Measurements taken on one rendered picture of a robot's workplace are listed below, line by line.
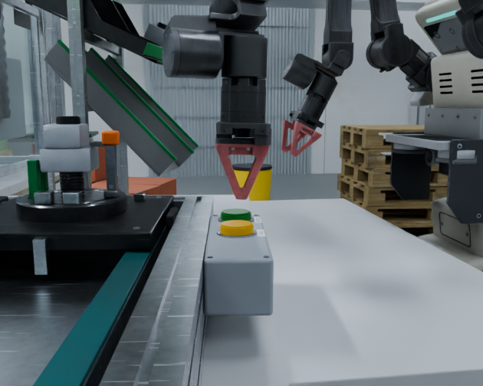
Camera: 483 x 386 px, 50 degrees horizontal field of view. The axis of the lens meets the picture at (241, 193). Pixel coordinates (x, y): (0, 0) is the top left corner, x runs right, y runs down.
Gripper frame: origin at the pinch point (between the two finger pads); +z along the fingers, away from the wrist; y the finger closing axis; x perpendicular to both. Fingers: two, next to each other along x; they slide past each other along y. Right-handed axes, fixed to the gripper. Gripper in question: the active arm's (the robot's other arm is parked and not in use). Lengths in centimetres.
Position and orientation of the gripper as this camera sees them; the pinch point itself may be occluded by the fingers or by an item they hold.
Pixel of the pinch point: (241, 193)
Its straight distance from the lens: 68.3
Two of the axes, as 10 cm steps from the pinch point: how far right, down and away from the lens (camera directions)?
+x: 10.0, 0.2, 0.1
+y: 0.1, 1.6, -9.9
